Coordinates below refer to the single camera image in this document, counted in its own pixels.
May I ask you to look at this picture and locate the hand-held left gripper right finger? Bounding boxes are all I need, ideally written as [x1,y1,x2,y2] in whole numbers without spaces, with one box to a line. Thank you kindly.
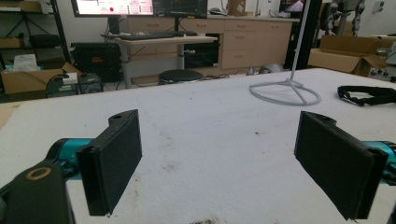
[293,110,396,220]

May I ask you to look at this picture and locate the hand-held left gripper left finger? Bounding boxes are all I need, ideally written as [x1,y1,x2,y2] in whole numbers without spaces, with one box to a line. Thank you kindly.
[47,108,143,217]

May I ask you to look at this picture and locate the white metal stand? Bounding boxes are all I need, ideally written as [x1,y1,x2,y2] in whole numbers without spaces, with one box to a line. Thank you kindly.
[248,0,322,106]

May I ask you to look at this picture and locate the black equipment case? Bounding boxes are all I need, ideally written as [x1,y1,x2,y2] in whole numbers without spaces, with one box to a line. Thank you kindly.
[70,42,122,83]

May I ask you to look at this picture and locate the open cardboard box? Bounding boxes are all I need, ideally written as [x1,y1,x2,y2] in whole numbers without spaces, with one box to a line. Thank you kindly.
[307,35,396,77]

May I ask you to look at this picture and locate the black round stool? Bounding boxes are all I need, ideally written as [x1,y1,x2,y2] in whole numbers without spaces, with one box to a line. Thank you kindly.
[158,68,205,85]

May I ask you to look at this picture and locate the cardboard box with equipment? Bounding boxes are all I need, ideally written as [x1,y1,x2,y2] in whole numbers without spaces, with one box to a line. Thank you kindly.
[0,62,82,102]

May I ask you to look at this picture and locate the black keyboard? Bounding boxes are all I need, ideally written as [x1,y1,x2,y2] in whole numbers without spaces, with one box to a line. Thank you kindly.
[119,31,198,41]

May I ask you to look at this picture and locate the wooden desk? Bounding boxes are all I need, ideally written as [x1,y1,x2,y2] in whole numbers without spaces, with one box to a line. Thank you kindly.
[101,35,219,90]

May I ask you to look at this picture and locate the grey robot figure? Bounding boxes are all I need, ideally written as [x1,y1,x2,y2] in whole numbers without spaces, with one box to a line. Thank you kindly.
[320,0,367,37]

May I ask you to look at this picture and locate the wooden cabinet with drawers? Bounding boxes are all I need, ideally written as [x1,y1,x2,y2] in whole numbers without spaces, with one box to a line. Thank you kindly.
[126,14,301,71]

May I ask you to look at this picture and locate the lit computer monitor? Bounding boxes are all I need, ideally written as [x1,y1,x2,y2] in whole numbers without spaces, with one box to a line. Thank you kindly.
[70,0,155,18]

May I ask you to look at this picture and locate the black metal rack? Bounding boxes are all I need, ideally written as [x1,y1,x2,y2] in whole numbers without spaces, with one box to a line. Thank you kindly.
[0,0,72,66]

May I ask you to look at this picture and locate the dark computer monitor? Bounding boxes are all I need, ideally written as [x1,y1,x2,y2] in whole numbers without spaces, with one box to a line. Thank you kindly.
[152,0,208,19]

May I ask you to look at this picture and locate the black strap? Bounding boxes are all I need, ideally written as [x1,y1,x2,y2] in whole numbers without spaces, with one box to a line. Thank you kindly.
[337,85,396,107]

